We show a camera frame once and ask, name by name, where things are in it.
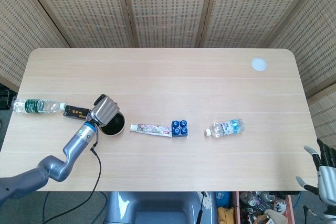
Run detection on white round table grommet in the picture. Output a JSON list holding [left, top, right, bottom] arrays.
[[251, 58, 268, 71]]

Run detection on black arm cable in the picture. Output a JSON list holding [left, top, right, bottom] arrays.
[[34, 140, 103, 224]]

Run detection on red crate of clutter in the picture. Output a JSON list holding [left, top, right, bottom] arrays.
[[232, 191, 296, 224]]

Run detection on blue label water bottle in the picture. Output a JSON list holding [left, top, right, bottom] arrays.
[[204, 118, 246, 138]]

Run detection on grey robot torso base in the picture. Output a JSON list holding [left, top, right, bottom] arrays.
[[106, 191, 218, 224]]

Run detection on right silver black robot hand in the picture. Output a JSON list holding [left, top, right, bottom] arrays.
[[296, 138, 336, 205]]

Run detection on cup of dark coffee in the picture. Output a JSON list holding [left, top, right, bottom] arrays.
[[100, 112, 126, 137]]

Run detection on yellow bag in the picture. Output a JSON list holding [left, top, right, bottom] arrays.
[[217, 206, 236, 224]]

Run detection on blue toy building block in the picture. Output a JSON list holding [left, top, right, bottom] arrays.
[[171, 119, 189, 138]]

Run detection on green label water bottle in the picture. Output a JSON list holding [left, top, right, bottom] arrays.
[[12, 98, 66, 116]]

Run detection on white perforated bracket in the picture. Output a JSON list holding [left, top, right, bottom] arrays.
[[201, 191, 213, 210]]

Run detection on blue container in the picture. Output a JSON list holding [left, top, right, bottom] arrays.
[[215, 191, 232, 208]]

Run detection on white floral toothpaste tube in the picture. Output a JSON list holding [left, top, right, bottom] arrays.
[[130, 123, 173, 138]]

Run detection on woven bamboo folding screen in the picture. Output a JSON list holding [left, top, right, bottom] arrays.
[[0, 0, 336, 156]]

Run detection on black box gold print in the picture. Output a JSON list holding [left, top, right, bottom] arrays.
[[62, 104, 92, 121]]

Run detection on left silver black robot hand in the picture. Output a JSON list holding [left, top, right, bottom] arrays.
[[90, 93, 121, 127]]

